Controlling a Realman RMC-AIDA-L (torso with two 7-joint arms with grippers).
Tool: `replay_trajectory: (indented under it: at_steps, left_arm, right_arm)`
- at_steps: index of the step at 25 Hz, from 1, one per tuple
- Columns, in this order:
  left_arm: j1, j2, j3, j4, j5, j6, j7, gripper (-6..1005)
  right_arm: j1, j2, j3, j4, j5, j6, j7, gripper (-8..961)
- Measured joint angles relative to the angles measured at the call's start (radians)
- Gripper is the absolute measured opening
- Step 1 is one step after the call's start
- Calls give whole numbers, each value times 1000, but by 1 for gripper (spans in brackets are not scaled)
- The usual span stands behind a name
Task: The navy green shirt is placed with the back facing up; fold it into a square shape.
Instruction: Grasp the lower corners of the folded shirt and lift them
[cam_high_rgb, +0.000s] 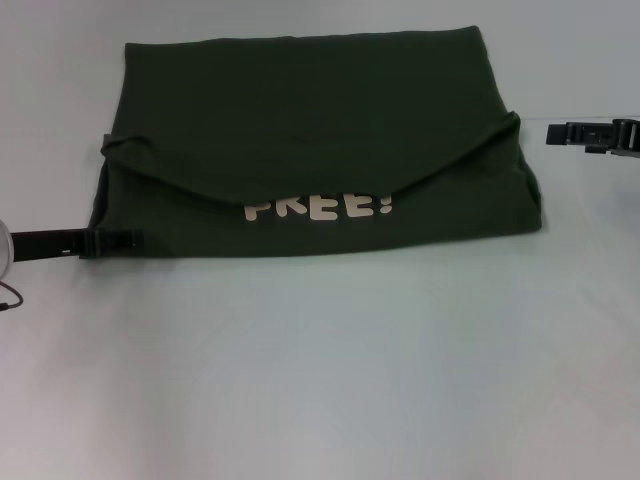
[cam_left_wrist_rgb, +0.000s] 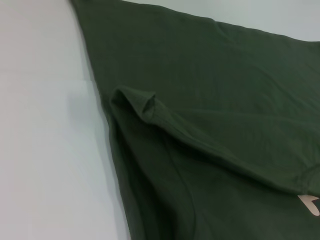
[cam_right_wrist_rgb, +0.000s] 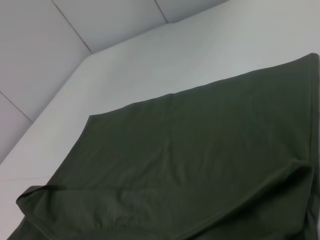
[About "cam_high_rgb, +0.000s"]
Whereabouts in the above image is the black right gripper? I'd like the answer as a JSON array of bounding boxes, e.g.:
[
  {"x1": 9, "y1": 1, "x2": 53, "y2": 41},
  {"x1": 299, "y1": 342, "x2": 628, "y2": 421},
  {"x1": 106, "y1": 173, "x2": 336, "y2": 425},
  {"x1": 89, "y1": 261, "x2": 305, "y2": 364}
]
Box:
[{"x1": 546, "y1": 117, "x2": 640, "y2": 159}]

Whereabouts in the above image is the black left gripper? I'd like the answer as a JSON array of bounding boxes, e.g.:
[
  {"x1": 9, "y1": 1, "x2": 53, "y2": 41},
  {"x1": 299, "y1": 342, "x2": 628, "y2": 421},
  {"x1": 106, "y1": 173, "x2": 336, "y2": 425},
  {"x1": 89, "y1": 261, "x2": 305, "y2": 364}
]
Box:
[{"x1": 9, "y1": 226, "x2": 146, "y2": 264}]

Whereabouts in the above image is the dark green shirt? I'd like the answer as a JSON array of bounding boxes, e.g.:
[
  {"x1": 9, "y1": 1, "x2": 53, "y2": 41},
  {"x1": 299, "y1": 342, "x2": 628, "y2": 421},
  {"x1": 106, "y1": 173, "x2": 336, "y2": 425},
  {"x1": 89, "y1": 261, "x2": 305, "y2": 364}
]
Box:
[{"x1": 88, "y1": 24, "x2": 542, "y2": 261}]

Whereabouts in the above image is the left arm connector cable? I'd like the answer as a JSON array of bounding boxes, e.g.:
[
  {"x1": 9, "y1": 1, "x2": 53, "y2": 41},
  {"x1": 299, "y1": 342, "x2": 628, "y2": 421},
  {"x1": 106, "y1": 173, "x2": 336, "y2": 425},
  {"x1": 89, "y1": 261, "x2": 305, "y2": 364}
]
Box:
[{"x1": 0, "y1": 279, "x2": 25, "y2": 314}]

